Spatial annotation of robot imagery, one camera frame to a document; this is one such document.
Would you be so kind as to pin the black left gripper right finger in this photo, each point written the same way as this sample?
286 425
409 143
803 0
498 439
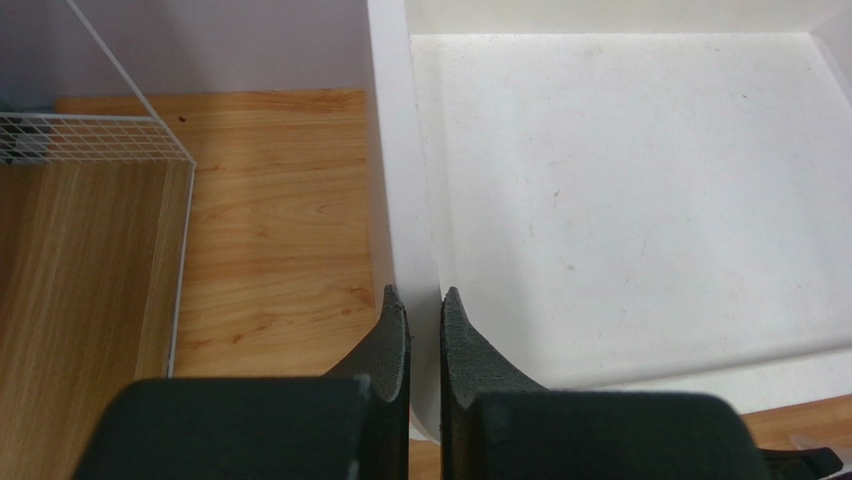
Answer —
498 423

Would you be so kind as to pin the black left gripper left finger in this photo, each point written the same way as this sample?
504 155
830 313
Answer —
351 422

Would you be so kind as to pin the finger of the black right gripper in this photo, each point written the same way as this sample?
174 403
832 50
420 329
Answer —
809 464

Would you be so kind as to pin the white three drawer organizer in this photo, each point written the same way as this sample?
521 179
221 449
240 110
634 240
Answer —
649 195

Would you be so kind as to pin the white wire shelf rack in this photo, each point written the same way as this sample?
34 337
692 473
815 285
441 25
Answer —
95 197

